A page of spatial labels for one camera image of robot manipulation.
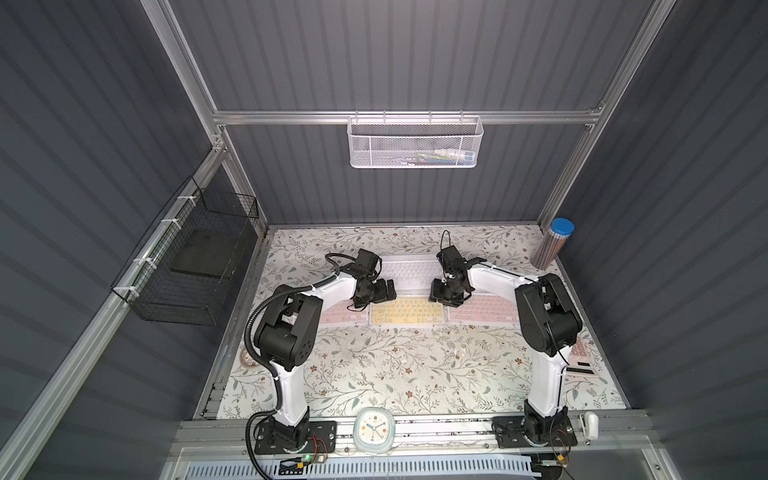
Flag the yellow keyboard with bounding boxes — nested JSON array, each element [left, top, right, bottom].
[[370, 296, 445, 328]]

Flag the pink keyboard row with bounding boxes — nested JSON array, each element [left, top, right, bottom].
[[319, 300, 369, 329], [446, 293, 520, 329]]

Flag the white keyboard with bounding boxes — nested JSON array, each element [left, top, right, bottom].
[[380, 253, 443, 297]]

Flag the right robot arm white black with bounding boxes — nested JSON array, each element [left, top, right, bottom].
[[429, 245, 583, 420]]

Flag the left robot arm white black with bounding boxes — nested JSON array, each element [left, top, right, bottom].
[[243, 249, 397, 430]]

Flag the pens in white basket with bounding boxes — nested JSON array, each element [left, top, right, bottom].
[[400, 149, 477, 168]]

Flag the blue lid pencil tube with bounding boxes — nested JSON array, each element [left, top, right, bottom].
[[530, 217, 575, 270]]

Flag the mint analog clock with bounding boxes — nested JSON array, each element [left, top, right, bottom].
[[353, 407, 396, 454]]

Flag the tape roll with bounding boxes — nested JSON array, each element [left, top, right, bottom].
[[239, 349, 259, 369]]

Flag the pink calculator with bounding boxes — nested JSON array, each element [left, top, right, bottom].
[[566, 337, 598, 378]]

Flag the black pad in basket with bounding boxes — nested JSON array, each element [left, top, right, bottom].
[[170, 229, 238, 278]]

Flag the black corrugated cable hose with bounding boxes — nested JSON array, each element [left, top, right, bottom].
[[243, 251, 361, 480]]

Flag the white wire mesh basket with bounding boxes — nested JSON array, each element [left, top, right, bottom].
[[346, 114, 484, 169]]

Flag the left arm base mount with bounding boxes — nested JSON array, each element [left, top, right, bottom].
[[252, 418, 338, 455]]

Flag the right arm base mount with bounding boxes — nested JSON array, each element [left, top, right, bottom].
[[491, 411, 578, 449]]

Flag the white ventilated cable duct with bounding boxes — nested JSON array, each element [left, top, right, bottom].
[[179, 454, 541, 480]]

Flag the black wire basket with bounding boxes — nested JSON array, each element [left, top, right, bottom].
[[112, 180, 260, 327]]

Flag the small white device on rail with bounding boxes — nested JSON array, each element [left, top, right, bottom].
[[580, 411, 600, 441]]

